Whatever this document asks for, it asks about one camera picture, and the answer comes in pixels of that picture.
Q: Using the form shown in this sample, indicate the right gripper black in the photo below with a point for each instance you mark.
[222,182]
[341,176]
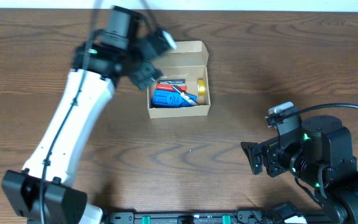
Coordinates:
[266,156]

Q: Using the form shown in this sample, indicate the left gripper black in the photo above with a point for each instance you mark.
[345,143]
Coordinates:
[146,72]

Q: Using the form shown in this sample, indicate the red black stapler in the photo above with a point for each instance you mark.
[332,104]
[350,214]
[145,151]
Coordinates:
[167,85]

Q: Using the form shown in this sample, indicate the blue plastic tool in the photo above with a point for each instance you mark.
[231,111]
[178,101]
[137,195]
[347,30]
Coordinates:
[169,99]

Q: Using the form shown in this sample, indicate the black whiteboard marker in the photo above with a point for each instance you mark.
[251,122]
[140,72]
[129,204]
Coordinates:
[184,95]

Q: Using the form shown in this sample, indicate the yellow tape roll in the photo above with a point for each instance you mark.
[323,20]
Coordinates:
[201,87]

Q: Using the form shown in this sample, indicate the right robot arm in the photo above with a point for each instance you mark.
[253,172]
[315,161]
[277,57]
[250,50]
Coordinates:
[317,151]

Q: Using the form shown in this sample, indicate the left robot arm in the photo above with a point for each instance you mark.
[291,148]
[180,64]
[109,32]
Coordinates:
[43,192]

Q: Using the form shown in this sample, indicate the open cardboard box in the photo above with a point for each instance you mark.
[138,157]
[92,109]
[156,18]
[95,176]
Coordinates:
[188,61]

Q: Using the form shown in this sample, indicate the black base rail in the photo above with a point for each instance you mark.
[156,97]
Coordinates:
[243,216]

